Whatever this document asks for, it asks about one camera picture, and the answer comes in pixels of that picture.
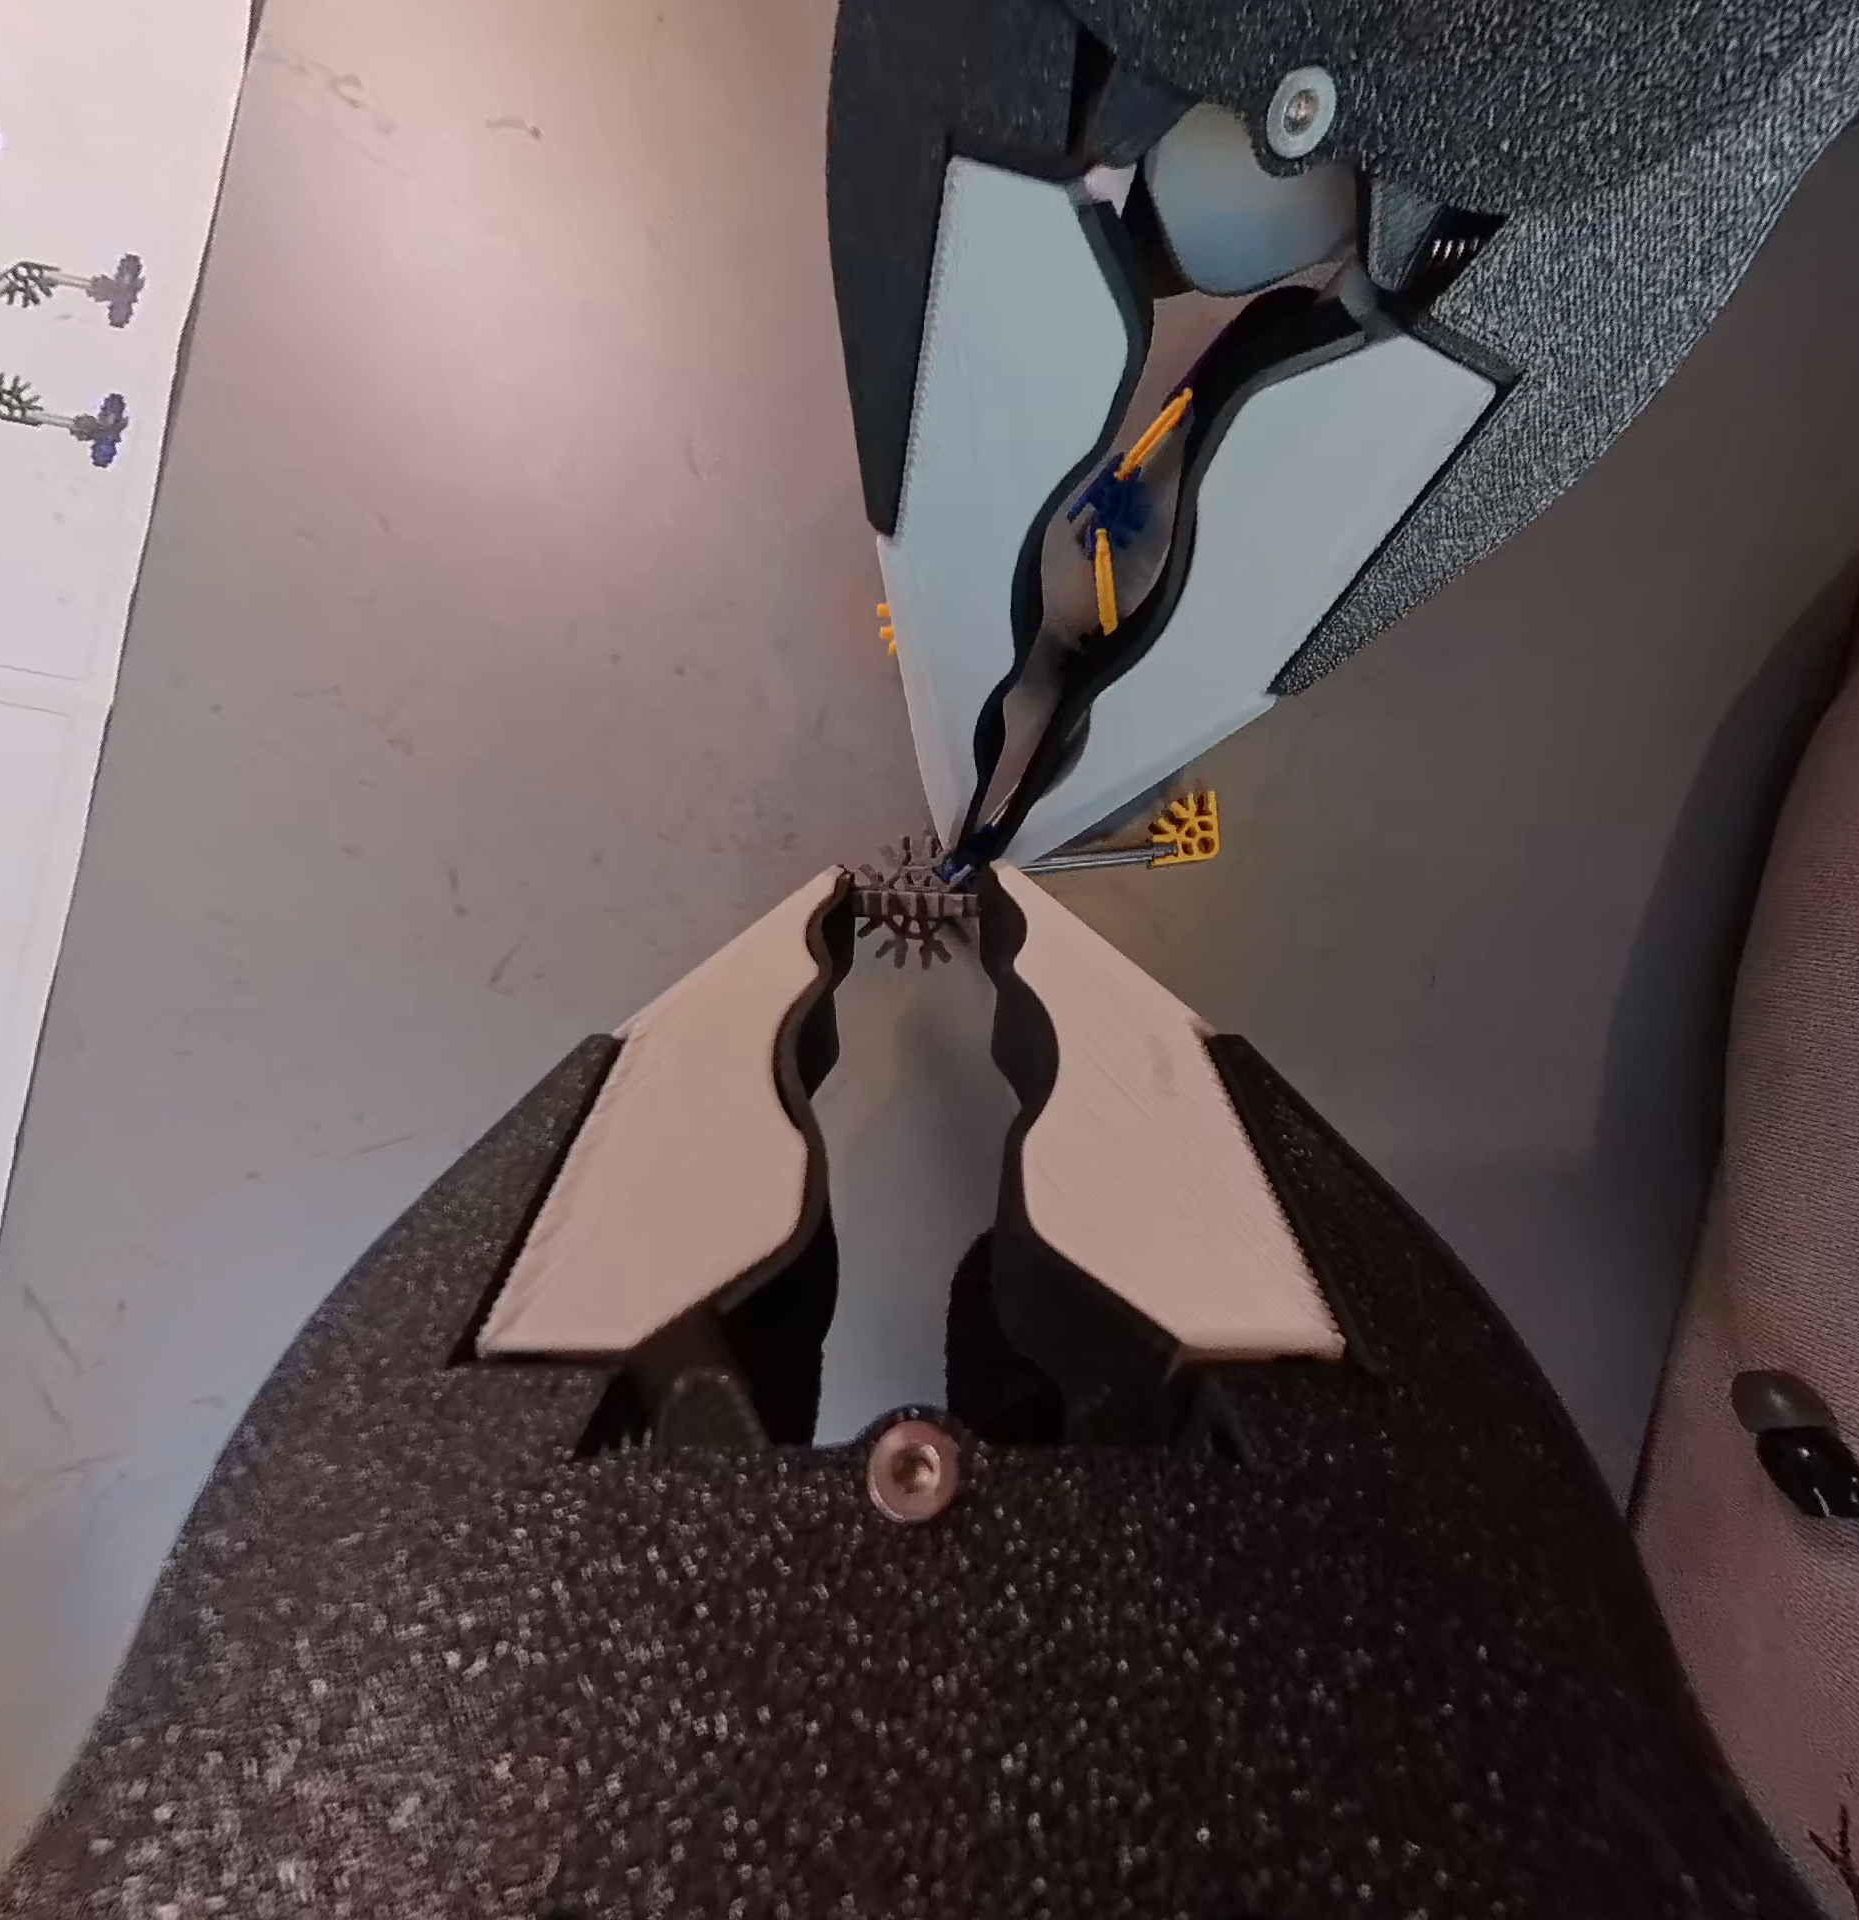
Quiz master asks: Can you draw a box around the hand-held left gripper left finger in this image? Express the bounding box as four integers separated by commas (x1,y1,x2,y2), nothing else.
472,861,853,1446

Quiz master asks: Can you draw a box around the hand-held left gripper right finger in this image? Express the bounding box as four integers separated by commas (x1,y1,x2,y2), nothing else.
977,863,1348,1446

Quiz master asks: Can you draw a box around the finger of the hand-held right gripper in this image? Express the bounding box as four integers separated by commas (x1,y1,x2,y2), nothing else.
875,153,1161,863
988,282,1499,875

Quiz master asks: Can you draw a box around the multicolour rod and connector assembly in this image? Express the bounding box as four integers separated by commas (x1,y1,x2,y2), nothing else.
872,352,1222,890

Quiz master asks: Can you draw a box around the grey connector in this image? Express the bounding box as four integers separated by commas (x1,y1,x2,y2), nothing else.
851,829,979,967

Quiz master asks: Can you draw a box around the person's torso in beige sweater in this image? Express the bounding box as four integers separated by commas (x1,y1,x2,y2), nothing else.
1626,495,1859,1920

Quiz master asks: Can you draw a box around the white toy instruction sheet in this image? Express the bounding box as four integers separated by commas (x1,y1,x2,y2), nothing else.
0,0,256,1354

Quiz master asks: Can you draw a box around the black drawstring with toggle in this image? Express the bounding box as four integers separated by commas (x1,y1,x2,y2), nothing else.
1732,1369,1859,1523

